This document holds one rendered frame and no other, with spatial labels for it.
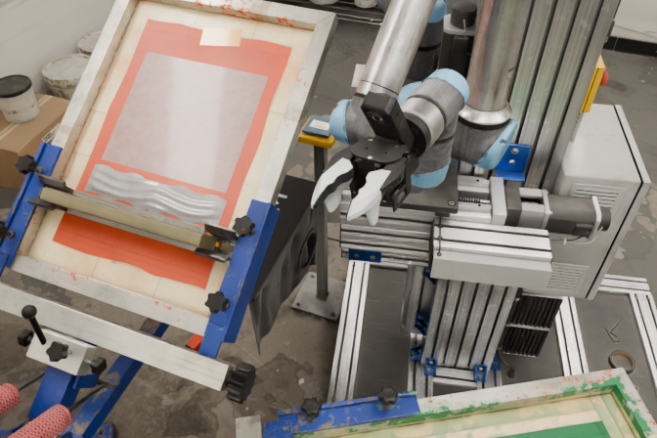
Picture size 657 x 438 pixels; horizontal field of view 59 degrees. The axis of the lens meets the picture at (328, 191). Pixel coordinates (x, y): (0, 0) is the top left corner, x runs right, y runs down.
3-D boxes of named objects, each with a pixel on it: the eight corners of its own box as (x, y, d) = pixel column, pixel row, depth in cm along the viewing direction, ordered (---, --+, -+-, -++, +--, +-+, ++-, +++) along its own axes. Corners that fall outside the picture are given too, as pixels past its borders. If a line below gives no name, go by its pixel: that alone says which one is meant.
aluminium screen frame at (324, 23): (133, -15, 156) (126, -23, 152) (338, 21, 140) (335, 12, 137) (8, 267, 138) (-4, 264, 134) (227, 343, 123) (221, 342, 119)
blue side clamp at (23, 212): (59, 151, 146) (41, 141, 140) (75, 155, 145) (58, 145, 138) (9, 265, 139) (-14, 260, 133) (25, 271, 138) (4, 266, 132)
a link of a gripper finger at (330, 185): (318, 235, 76) (365, 198, 81) (312, 199, 72) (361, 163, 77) (301, 225, 78) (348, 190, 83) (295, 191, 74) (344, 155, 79)
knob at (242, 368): (235, 357, 119) (222, 356, 112) (260, 366, 117) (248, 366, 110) (222, 393, 117) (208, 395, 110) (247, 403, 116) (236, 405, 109)
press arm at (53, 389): (75, 333, 126) (61, 332, 121) (98, 342, 124) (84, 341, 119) (42, 415, 122) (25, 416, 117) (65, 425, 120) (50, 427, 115)
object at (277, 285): (297, 248, 207) (293, 180, 185) (320, 255, 205) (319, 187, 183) (238, 356, 175) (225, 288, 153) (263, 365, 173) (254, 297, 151)
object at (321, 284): (309, 272, 280) (303, 105, 215) (352, 284, 274) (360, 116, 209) (290, 307, 264) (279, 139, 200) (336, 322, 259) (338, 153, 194)
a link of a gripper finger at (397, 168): (393, 200, 73) (412, 160, 79) (392, 192, 72) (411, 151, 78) (357, 196, 74) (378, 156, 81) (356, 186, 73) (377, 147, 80)
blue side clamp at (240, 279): (259, 205, 132) (249, 197, 125) (280, 211, 130) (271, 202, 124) (214, 336, 125) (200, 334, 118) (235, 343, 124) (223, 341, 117)
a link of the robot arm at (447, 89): (468, 116, 97) (477, 71, 91) (441, 152, 90) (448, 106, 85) (425, 102, 100) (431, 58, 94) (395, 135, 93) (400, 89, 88)
